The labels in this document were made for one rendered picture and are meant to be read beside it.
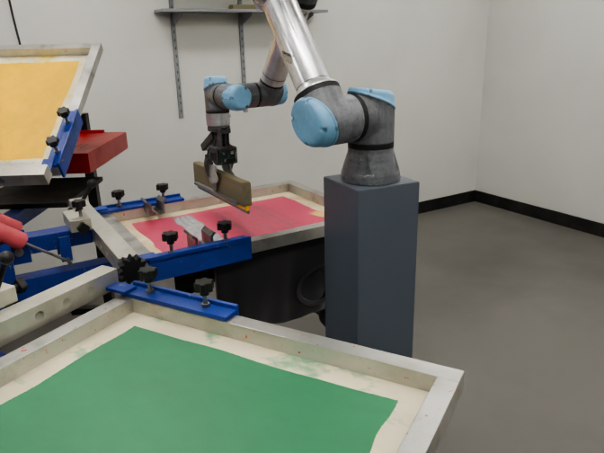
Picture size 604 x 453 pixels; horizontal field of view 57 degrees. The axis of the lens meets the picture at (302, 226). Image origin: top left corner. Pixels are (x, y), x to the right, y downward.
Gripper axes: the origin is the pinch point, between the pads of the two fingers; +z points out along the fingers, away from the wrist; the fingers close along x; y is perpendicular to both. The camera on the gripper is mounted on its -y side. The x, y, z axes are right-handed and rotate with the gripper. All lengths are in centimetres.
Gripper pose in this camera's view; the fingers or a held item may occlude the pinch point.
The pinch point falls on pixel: (220, 186)
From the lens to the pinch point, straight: 188.2
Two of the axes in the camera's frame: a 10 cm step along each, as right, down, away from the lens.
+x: 8.5, -1.8, 4.9
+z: 0.3, 9.5, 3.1
